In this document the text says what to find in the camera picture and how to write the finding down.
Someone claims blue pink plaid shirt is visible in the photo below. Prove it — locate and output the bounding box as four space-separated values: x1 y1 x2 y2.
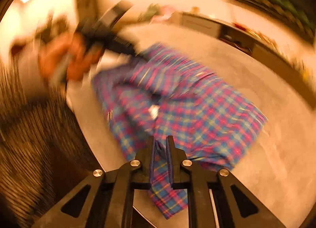
92 44 267 219

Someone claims person's left hand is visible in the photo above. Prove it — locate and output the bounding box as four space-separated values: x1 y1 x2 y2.
39 33 104 82

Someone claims green plastic child chair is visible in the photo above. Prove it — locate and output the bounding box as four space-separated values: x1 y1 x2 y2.
138 3 162 22

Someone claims pink plastic child chair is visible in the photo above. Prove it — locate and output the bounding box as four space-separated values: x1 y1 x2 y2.
151 6 178 23

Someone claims patterned dark knit garment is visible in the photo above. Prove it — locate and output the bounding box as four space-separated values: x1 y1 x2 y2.
1 67 99 227

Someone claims long grey wall sideboard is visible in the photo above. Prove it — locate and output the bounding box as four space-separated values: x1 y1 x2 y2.
182 12 315 109

